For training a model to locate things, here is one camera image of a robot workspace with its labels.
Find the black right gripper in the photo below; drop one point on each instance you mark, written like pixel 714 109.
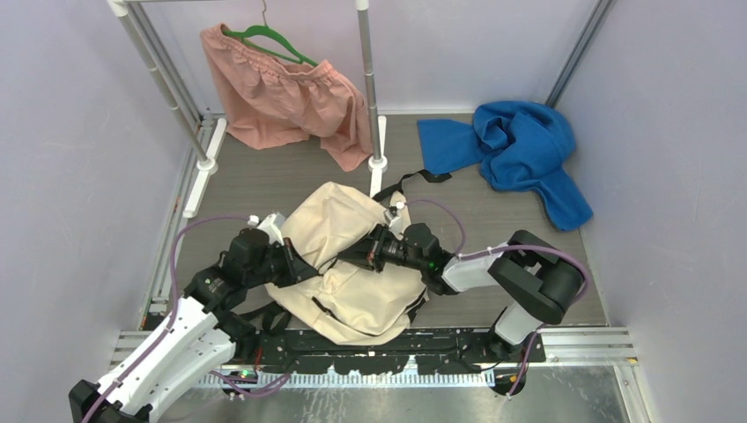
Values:
pixel 369 251

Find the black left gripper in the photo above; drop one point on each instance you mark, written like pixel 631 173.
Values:
pixel 296 268

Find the cream canvas backpack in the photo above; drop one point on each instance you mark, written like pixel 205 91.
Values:
pixel 344 303

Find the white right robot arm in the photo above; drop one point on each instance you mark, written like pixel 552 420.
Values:
pixel 542 281

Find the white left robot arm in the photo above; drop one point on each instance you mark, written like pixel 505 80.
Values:
pixel 200 333

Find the metal clothes rack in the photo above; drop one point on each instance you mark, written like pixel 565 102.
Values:
pixel 270 41

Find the pink garment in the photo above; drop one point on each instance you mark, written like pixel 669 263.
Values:
pixel 269 103

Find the blue cloth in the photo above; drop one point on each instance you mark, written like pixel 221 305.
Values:
pixel 518 146

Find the metal corner pole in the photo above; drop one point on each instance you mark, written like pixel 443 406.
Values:
pixel 588 33

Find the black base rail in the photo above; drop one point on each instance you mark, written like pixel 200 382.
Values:
pixel 434 351

